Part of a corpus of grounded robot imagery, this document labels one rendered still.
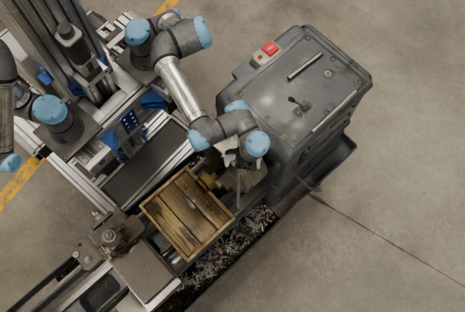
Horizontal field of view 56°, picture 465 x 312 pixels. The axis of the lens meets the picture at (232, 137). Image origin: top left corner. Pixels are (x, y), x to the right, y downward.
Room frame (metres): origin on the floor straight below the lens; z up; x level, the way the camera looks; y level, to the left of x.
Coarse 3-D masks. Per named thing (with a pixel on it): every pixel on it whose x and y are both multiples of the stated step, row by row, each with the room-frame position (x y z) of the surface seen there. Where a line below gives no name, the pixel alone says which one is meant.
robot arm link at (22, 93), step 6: (18, 84) 0.84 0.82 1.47; (24, 84) 0.87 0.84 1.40; (18, 90) 0.82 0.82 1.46; (24, 90) 0.84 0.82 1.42; (30, 90) 0.86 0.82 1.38; (18, 96) 0.80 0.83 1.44; (24, 96) 0.81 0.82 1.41; (30, 96) 0.83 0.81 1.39; (18, 102) 0.79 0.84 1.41; (24, 102) 0.79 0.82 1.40; (30, 102) 0.80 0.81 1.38; (18, 108) 0.77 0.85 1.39; (24, 108) 0.78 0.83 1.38; (18, 114) 0.77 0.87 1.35; (24, 114) 0.76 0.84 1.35; (30, 120) 0.75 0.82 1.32
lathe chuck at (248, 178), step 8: (232, 136) 0.71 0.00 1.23; (216, 144) 0.68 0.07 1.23; (224, 144) 0.68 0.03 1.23; (232, 144) 0.67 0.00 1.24; (232, 160) 0.60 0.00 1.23; (232, 168) 0.58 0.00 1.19; (256, 168) 0.59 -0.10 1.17; (240, 176) 0.55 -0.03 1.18; (248, 176) 0.55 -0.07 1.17; (256, 176) 0.56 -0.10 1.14; (248, 184) 0.53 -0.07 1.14; (256, 184) 0.55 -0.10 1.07
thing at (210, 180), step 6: (204, 174) 0.58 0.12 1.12; (216, 174) 0.58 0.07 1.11; (198, 180) 0.56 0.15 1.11; (204, 180) 0.55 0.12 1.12; (210, 180) 0.55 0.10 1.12; (216, 180) 0.56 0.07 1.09; (198, 186) 0.54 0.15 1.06; (204, 186) 0.53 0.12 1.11; (210, 186) 0.53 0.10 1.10; (216, 186) 0.54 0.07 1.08; (204, 192) 0.51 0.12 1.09
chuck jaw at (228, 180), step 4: (228, 172) 0.59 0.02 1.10; (224, 176) 0.58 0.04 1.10; (228, 176) 0.57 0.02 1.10; (232, 176) 0.57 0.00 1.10; (220, 180) 0.56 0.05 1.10; (224, 180) 0.56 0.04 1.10; (228, 180) 0.56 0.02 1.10; (232, 180) 0.56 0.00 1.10; (236, 180) 0.56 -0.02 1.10; (220, 184) 0.54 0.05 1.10; (224, 184) 0.54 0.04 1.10; (228, 184) 0.54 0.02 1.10; (232, 184) 0.54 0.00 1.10; (236, 184) 0.54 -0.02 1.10; (240, 184) 0.54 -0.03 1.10; (220, 188) 0.53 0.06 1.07; (228, 188) 0.53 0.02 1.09; (232, 188) 0.52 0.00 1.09; (236, 188) 0.52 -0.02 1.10; (240, 188) 0.52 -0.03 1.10; (244, 188) 0.53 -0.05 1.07; (236, 192) 0.51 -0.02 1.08; (240, 192) 0.51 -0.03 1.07
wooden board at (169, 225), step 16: (176, 176) 0.64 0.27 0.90; (192, 176) 0.64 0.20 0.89; (160, 192) 0.56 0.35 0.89; (176, 192) 0.56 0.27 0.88; (192, 192) 0.56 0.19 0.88; (208, 192) 0.56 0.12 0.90; (144, 208) 0.48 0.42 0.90; (160, 208) 0.49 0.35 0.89; (176, 208) 0.49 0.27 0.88; (192, 208) 0.49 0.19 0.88; (208, 208) 0.48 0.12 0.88; (224, 208) 0.48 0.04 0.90; (160, 224) 0.41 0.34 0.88; (176, 224) 0.41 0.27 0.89; (192, 224) 0.41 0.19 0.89; (208, 224) 0.41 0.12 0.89; (224, 224) 0.40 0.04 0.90; (176, 240) 0.34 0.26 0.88; (192, 240) 0.33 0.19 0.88; (208, 240) 0.33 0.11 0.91; (192, 256) 0.26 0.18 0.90
